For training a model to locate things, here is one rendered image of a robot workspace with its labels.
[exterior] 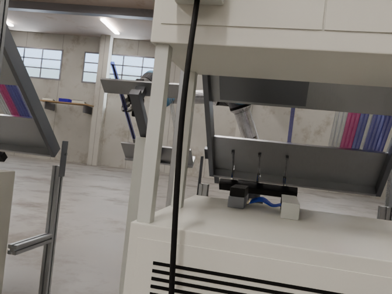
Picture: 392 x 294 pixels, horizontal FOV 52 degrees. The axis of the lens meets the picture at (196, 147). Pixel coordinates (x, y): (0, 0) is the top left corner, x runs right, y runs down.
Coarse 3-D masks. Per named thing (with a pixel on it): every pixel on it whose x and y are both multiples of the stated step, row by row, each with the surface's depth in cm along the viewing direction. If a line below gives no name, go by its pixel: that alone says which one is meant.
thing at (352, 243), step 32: (160, 224) 85; (192, 224) 88; (224, 224) 93; (256, 224) 97; (288, 224) 103; (320, 224) 108; (352, 224) 115; (384, 224) 122; (128, 256) 84; (288, 256) 77; (320, 256) 76; (352, 256) 75; (384, 256) 77; (128, 288) 84
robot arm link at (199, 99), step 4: (196, 92) 215; (200, 92) 215; (196, 96) 214; (200, 96) 215; (176, 100) 212; (196, 100) 215; (200, 100) 215; (216, 104) 219; (220, 104) 220; (224, 104) 219
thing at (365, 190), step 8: (216, 176) 173; (224, 176) 172; (240, 176) 171; (248, 176) 171; (256, 176) 171; (264, 176) 170; (272, 176) 170; (280, 176) 170; (280, 184) 168; (288, 184) 167; (296, 184) 166; (304, 184) 166; (312, 184) 165; (320, 184) 165; (328, 184) 165; (336, 184) 164; (344, 184) 164; (352, 184) 164; (352, 192) 162; (360, 192) 161; (368, 192) 160
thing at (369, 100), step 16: (224, 80) 138; (240, 80) 136; (256, 80) 135; (272, 80) 134; (288, 80) 132; (224, 96) 143; (240, 96) 141; (256, 96) 139; (272, 96) 138; (288, 96) 136; (304, 96) 135; (320, 96) 138; (336, 96) 137; (352, 96) 135; (368, 96) 134; (384, 96) 133; (352, 112) 140; (368, 112) 138; (384, 112) 137
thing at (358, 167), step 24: (216, 144) 165; (240, 144) 162; (264, 144) 159; (288, 144) 157; (216, 168) 176; (240, 168) 172; (264, 168) 169; (288, 168) 166; (312, 168) 163; (336, 168) 160; (360, 168) 157
